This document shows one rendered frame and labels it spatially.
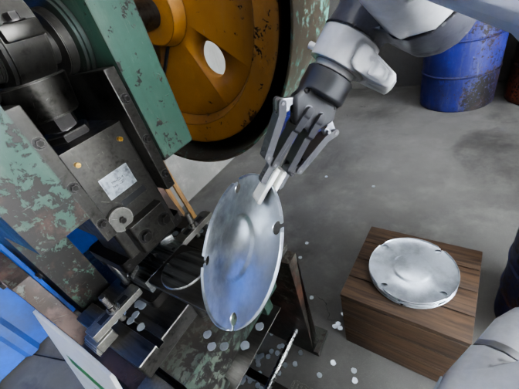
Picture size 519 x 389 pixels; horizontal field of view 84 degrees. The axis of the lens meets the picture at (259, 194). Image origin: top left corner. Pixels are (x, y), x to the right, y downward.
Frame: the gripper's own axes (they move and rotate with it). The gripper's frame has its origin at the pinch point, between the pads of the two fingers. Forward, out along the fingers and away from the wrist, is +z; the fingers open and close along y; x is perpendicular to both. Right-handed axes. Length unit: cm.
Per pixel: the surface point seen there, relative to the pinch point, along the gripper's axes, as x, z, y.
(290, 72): -16.1, -18.8, -1.8
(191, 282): -11.8, 34.8, -2.2
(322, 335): -22, 65, -79
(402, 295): -4, 22, -72
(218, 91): -41.7, -7.2, 2.4
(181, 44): -48, -13, 15
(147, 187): -24.2, 18.6, 13.7
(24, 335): -91, 157, 30
